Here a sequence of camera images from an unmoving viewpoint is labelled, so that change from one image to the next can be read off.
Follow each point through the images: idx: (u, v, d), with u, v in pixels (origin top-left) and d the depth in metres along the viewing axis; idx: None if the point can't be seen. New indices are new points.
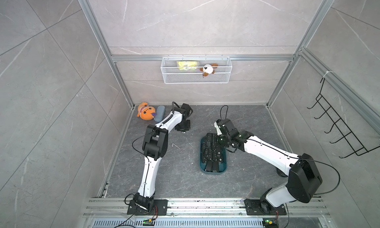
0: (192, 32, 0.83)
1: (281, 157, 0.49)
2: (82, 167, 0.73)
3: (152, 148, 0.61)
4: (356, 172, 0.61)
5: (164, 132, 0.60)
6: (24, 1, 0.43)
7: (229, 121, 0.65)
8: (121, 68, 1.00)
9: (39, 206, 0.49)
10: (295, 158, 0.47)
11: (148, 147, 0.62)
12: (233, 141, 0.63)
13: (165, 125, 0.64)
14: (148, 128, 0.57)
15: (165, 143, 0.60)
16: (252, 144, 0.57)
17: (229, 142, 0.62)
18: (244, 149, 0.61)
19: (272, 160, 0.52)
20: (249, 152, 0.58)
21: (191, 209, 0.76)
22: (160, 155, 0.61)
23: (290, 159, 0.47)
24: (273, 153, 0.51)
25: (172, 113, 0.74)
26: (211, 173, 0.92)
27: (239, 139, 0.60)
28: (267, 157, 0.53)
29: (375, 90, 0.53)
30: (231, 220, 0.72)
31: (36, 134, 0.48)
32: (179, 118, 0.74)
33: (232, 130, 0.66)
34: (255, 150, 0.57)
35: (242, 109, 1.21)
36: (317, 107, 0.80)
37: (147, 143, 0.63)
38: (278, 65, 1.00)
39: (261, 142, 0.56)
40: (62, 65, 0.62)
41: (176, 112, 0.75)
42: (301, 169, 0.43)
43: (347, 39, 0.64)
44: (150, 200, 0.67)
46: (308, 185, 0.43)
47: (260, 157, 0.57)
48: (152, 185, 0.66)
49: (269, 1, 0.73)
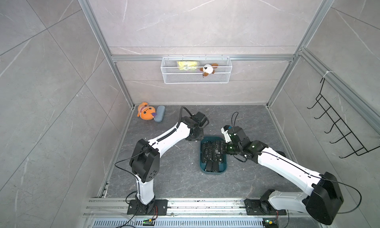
0: (192, 32, 0.83)
1: (302, 174, 0.46)
2: (82, 167, 0.73)
3: (138, 168, 0.50)
4: (356, 173, 0.61)
5: (154, 156, 0.47)
6: (24, 1, 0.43)
7: (240, 130, 0.61)
8: (121, 68, 1.00)
9: (39, 207, 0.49)
10: (318, 177, 0.44)
11: (134, 165, 0.51)
12: (245, 152, 0.59)
13: (159, 144, 0.51)
14: (137, 144, 0.50)
15: (156, 165, 0.49)
16: (267, 157, 0.53)
17: (241, 152, 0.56)
18: (257, 161, 0.58)
19: (290, 177, 0.49)
20: (263, 165, 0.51)
21: (191, 209, 0.76)
22: (147, 178, 0.49)
23: (311, 179, 0.44)
24: (292, 169, 0.48)
25: (177, 126, 0.59)
26: (211, 173, 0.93)
27: (252, 150, 0.57)
28: (285, 173, 0.50)
29: (375, 90, 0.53)
30: (231, 220, 0.72)
31: (36, 133, 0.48)
32: (186, 132, 0.60)
33: (243, 139, 0.62)
34: (269, 164, 0.54)
35: (242, 109, 1.21)
36: (317, 107, 0.80)
37: (134, 161, 0.51)
38: (278, 65, 1.00)
39: (277, 156, 0.53)
40: (62, 65, 0.62)
41: (182, 123, 0.61)
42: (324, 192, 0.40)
43: (347, 39, 0.64)
44: (150, 203, 0.66)
46: (331, 208, 0.40)
47: (275, 171, 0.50)
48: (148, 195, 0.62)
49: (269, 1, 0.73)
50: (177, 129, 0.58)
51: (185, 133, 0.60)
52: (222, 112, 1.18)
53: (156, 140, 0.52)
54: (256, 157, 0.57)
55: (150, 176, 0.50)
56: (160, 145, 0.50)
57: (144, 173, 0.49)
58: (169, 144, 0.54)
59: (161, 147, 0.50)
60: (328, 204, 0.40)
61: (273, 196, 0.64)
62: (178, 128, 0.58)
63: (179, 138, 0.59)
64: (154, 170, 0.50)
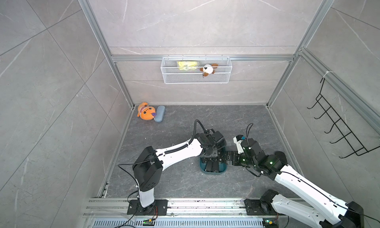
0: (192, 32, 0.83)
1: (327, 202, 0.43)
2: (82, 167, 0.73)
3: (138, 174, 0.48)
4: (357, 173, 0.61)
5: (156, 168, 0.44)
6: (24, 1, 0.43)
7: (256, 143, 0.57)
8: (121, 68, 1.00)
9: (39, 207, 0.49)
10: (344, 206, 0.41)
11: (136, 170, 0.49)
12: (261, 167, 0.56)
13: (164, 157, 0.48)
14: (145, 150, 0.48)
15: (156, 177, 0.47)
16: (288, 177, 0.50)
17: (257, 167, 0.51)
18: (274, 177, 0.54)
19: (313, 202, 0.46)
20: (279, 182, 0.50)
21: (191, 209, 0.76)
22: (144, 189, 0.47)
23: (337, 208, 0.41)
24: (316, 195, 0.45)
25: (189, 143, 0.55)
26: (211, 173, 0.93)
27: (269, 167, 0.53)
28: (307, 197, 0.47)
29: (375, 90, 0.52)
30: (231, 220, 0.72)
31: (36, 133, 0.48)
32: (197, 151, 0.55)
33: (259, 154, 0.58)
34: (289, 185, 0.51)
35: (242, 109, 1.21)
36: (317, 107, 0.80)
37: (137, 166, 0.50)
38: (278, 65, 1.00)
39: (299, 177, 0.49)
40: (62, 65, 0.62)
41: (195, 140, 0.57)
42: (352, 224, 0.38)
43: (347, 39, 0.64)
44: (150, 206, 0.66)
46: None
47: (295, 192, 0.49)
48: (149, 198, 0.62)
49: (269, 1, 0.73)
50: (189, 145, 0.55)
51: (196, 151, 0.55)
52: (222, 112, 1.18)
53: (164, 153, 0.49)
54: (273, 174, 0.53)
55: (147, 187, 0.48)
56: (166, 159, 0.48)
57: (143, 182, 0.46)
58: (176, 160, 0.51)
59: (166, 161, 0.47)
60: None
61: (277, 201, 0.63)
62: (191, 144, 0.55)
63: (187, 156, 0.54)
64: (153, 182, 0.48)
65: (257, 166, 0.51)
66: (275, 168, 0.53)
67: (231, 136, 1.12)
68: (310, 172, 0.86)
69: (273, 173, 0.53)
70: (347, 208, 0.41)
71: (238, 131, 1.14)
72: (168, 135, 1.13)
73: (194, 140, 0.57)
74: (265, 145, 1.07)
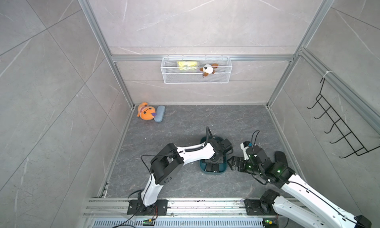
0: (192, 32, 0.83)
1: (336, 215, 0.43)
2: (82, 167, 0.73)
3: (156, 167, 0.52)
4: (357, 173, 0.61)
5: (177, 163, 0.48)
6: (24, 1, 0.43)
7: (261, 151, 0.57)
8: (121, 68, 1.00)
9: (39, 207, 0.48)
10: (353, 220, 0.41)
11: (155, 164, 0.53)
12: (267, 175, 0.55)
13: (184, 155, 0.52)
14: (167, 146, 0.52)
15: (174, 172, 0.49)
16: (296, 188, 0.49)
17: (264, 175, 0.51)
18: (281, 186, 0.53)
19: (320, 213, 0.46)
20: (286, 191, 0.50)
21: (191, 209, 0.76)
22: (161, 182, 0.50)
23: (346, 222, 0.41)
24: (325, 207, 0.44)
25: (204, 145, 0.61)
26: (211, 173, 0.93)
27: (276, 175, 0.52)
28: (314, 208, 0.47)
29: (375, 90, 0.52)
30: (231, 220, 0.72)
31: (36, 134, 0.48)
32: (210, 154, 0.60)
33: (264, 161, 0.57)
34: (297, 195, 0.50)
35: (242, 109, 1.21)
36: (317, 107, 0.80)
37: (157, 160, 0.53)
38: (278, 65, 1.00)
39: (308, 188, 0.48)
40: (62, 65, 0.62)
41: (209, 144, 0.62)
42: None
43: (347, 39, 0.64)
44: (150, 207, 0.66)
46: None
47: (302, 202, 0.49)
48: (153, 197, 0.63)
49: (269, 1, 0.73)
50: (204, 147, 0.60)
51: (210, 153, 0.60)
52: (222, 112, 1.18)
53: (183, 151, 0.54)
54: (281, 182, 0.52)
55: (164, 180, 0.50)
56: (186, 156, 0.52)
57: (161, 175, 0.50)
58: (193, 159, 0.55)
59: (186, 158, 0.51)
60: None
61: (279, 203, 0.63)
62: (206, 147, 0.60)
63: (203, 157, 0.59)
64: (170, 176, 0.50)
65: (263, 174, 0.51)
66: (283, 177, 0.51)
67: (232, 136, 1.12)
68: (310, 172, 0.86)
69: (280, 181, 0.52)
70: (355, 222, 0.41)
71: (238, 131, 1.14)
72: (168, 135, 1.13)
73: (208, 143, 0.63)
74: (264, 145, 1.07)
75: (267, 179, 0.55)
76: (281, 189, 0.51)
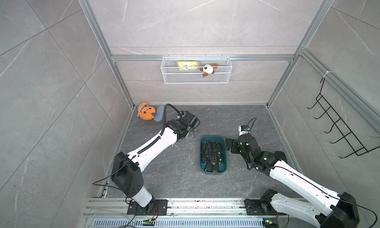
0: (193, 31, 0.83)
1: (319, 194, 0.44)
2: (82, 167, 0.73)
3: (118, 182, 0.47)
4: (357, 173, 0.61)
5: (135, 171, 0.42)
6: (24, 1, 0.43)
7: (253, 139, 0.58)
8: (121, 68, 1.00)
9: (39, 207, 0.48)
10: (336, 197, 0.42)
11: (115, 181, 0.47)
12: (256, 163, 0.57)
13: (138, 158, 0.46)
14: (117, 158, 0.45)
15: (139, 179, 0.45)
16: (281, 172, 0.51)
17: (252, 163, 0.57)
18: (269, 173, 0.55)
19: (307, 195, 0.47)
20: (275, 178, 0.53)
21: (191, 209, 0.76)
22: (130, 194, 0.45)
23: (329, 199, 0.42)
24: (308, 187, 0.46)
25: (161, 133, 0.54)
26: (211, 173, 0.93)
27: (263, 163, 0.55)
28: (301, 191, 0.48)
29: (375, 90, 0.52)
30: (231, 220, 0.72)
31: (36, 134, 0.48)
32: (172, 137, 0.53)
33: (255, 151, 0.58)
34: (283, 180, 0.52)
35: (242, 109, 1.21)
36: (317, 107, 0.80)
37: (114, 176, 0.47)
38: (278, 65, 1.00)
39: (292, 171, 0.50)
40: (62, 65, 0.62)
41: (166, 129, 0.55)
42: (344, 214, 0.39)
43: (347, 39, 0.64)
44: (150, 203, 0.67)
46: None
47: (293, 188, 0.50)
48: (146, 195, 0.61)
49: (269, 1, 0.73)
50: (162, 136, 0.53)
51: (171, 139, 0.53)
52: (222, 112, 1.18)
53: (136, 154, 0.47)
54: (268, 169, 0.55)
55: (132, 192, 0.46)
56: (141, 159, 0.46)
57: (126, 190, 0.44)
58: (152, 155, 0.49)
59: (142, 160, 0.45)
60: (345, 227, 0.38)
61: (276, 199, 0.63)
62: (163, 135, 0.53)
63: (166, 145, 0.53)
64: (137, 184, 0.46)
65: (252, 162, 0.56)
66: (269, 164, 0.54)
67: (232, 136, 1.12)
68: (310, 172, 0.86)
69: (267, 168, 0.55)
70: (338, 200, 0.42)
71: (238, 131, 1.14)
72: None
73: (166, 128, 0.56)
74: (264, 145, 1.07)
75: (256, 167, 0.58)
76: (269, 176, 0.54)
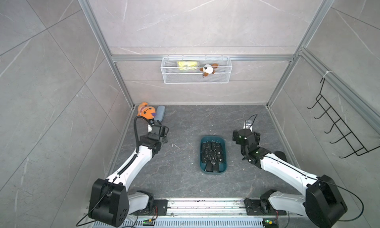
0: (192, 31, 0.83)
1: (298, 175, 0.48)
2: (82, 167, 0.73)
3: (101, 214, 0.42)
4: (356, 173, 0.61)
5: (119, 192, 0.41)
6: (24, 1, 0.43)
7: (252, 134, 0.63)
8: (121, 68, 1.00)
9: (39, 207, 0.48)
10: (313, 178, 0.46)
11: (98, 213, 0.42)
12: (250, 157, 0.63)
13: (121, 177, 0.45)
14: (94, 188, 0.41)
15: (124, 202, 0.43)
16: (268, 160, 0.57)
17: (247, 157, 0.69)
18: (261, 165, 0.61)
19: (291, 180, 0.50)
20: (266, 168, 0.59)
21: (191, 209, 0.76)
22: (119, 223, 0.43)
23: (307, 179, 0.46)
24: (291, 172, 0.50)
25: (137, 152, 0.55)
26: (211, 173, 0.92)
27: (257, 157, 0.61)
28: (286, 176, 0.51)
29: (375, 90, 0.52)
30: (231, 221, 0.71)
31: (36, 134, 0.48)
32: (148, 153, 0.56)
33: (252, 144, 0.64)
34: (272, 168, 0.56)
35: (242, 109, 1.21)
36: (317, 107, 0.80)
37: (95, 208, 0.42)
38: (278, 65, 1.00)
39: (279, 160, 0.55)
40: (62, 65, 0.62)
41: (141, 148, 0.57)
42: (319, 191, 0.41)
43: (347, 39, 0.64)
44: (150, 199, 0.67)
46: (327, 208, 0.41)
47: (282, 178, 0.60)
48: (141, 201, 0.61)
49: (269, 2, 0.73)
50: (138, 154, 0.54)
51: (147, 155, 0.55)
52: (222, 112, 1.18)
53: (118, 175, 0.45)
54: (259, 162, 0.61)
55: (120, 218, 0.43)
56: (124, 178, 0.45)
57: (114, 217, 0.41)
58: (134, 172, 0.49)
59: (125, 179, 0.45)
60: (322, 205, 0.40)
61: (273, 196, 0.65)
62: (139, 153, 0.54)
63: (144, 160, 0.54)
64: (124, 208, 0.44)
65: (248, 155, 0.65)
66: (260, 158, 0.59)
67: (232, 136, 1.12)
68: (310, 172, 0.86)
69: (258, 162, 0.61)
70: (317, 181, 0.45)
71: None
72: (168, 135, 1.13)
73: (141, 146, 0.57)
74: (264, 145, 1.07)
75: (249, 159, 0.64)
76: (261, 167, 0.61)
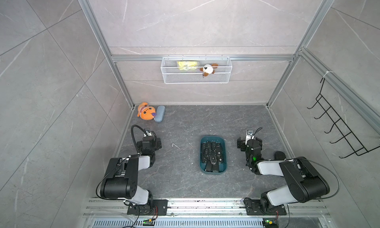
0: (192, 32, 0.83)
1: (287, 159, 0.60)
2: (82, 167, 0.73)
3: (114, 188, 0.45)
4: (357, 173, 0.61)
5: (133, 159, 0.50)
6: (24, 1, 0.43)
7: (258, 146, 0.71)
8: (121, 68, 1.00)
9: (39, 207, 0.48)
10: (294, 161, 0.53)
11: (110, 184, 0.45)
12: (252, 165, 0.72)
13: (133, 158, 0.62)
14: (110, 163, 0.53)
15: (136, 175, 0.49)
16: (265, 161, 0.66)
17: (249, 164, 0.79)
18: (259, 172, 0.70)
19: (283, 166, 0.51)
20: (263, 171, 0.66)
21: (191, 209, 0.76)
22: (131, 195, 0.45)
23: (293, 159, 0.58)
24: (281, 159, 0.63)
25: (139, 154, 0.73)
26: (211, 173, 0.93)
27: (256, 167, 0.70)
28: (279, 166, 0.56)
29: (375, 90, 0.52)
30: (231, 220, 0.72)
31: (36, 134, 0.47)
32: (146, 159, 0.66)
33: (256, 155, 0.72)
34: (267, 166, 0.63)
35: (242, 109, 1.21)
36: (317, 107, 0.80)
37: (109, 180, 0.46)
38: (278, 65, 1.00)
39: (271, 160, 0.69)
40: (62, 65, 0.62)
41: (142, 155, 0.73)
42: (291, 164, 0.49)
43: (347, 39, 0.64)
44: (150, 197, 0.68)
46: (298, 177, 0.47)
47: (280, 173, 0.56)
48: (142, 192, 0.62)
49: (269, 1, 0.73)
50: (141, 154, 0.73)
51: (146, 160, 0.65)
52: (222, 112, 1.18)
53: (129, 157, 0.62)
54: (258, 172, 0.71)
55: (132, 191, 0.46)
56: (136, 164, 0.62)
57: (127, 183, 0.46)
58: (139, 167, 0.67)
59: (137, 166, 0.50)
60: (296, 176, 0.47)
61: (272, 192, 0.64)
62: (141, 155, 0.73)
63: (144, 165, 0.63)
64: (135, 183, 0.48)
65: (250, 164, 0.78)
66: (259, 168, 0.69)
67: (232, 136, 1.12)
68: None
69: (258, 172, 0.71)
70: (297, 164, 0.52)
71: (238, 131, 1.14)
72: (168, 135, 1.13)
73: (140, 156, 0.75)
74: (264, 145, 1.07)
75: (251, 167, 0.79)
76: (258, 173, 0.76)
